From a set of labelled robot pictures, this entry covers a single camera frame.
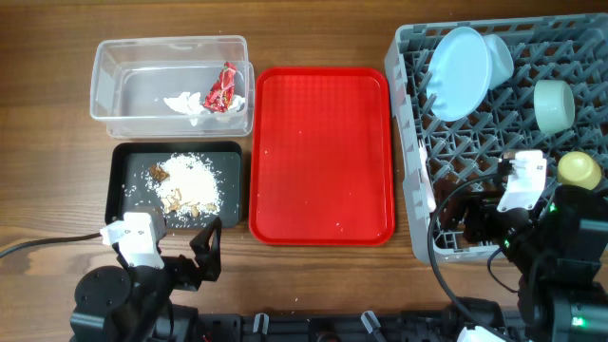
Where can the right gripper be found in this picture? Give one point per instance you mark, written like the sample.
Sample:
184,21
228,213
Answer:
468,217

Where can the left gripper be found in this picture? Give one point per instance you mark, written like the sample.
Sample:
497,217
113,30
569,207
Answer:
190,275

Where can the rice and meat leftovers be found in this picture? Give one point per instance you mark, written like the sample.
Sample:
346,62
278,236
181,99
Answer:
185,186

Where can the yellow plastic cup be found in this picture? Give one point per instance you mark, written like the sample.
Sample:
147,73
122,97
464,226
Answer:
579,169

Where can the mint green bowl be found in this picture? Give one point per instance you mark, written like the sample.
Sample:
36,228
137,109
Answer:
554,106

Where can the light blue plate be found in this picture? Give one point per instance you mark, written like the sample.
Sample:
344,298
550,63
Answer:
460,69

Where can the light blue food bowl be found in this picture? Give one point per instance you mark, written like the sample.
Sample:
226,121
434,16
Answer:
501,60

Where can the white napkin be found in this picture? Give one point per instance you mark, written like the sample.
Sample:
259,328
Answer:
189,104

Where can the red snack wrapper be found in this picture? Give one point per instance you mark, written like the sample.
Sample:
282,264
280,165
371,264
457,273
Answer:
222,92

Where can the white plastic fork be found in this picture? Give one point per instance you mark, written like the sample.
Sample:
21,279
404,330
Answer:
431,203

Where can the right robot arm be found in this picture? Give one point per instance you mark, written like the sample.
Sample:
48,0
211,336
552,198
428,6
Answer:
559,255

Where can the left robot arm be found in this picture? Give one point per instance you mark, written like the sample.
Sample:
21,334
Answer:
132,303

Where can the grey dishwasher rack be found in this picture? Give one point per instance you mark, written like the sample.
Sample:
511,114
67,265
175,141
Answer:
572,48

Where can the black waste tray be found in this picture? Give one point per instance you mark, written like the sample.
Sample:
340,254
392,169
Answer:
225,156

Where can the clear plastic waste bin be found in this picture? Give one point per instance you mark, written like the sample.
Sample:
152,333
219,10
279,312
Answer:
131,77

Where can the red serving tray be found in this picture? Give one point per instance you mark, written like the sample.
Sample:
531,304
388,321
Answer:
321,164

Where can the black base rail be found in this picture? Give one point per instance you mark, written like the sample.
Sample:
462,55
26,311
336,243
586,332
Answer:
363,327

